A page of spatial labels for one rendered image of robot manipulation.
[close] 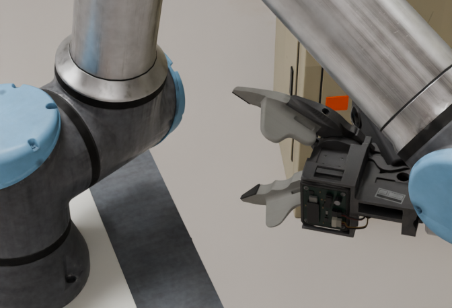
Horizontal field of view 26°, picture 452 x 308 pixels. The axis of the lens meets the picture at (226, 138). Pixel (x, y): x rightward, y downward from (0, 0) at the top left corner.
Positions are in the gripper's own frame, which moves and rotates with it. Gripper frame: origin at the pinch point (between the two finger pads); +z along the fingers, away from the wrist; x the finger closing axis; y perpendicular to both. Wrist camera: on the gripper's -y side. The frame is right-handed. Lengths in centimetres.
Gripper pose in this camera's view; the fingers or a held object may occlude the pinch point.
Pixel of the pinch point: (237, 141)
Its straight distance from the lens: 101.6
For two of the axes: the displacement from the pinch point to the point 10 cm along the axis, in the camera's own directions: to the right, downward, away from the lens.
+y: -3.0, 6.4, -7.0
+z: -9.5, -1.5, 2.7
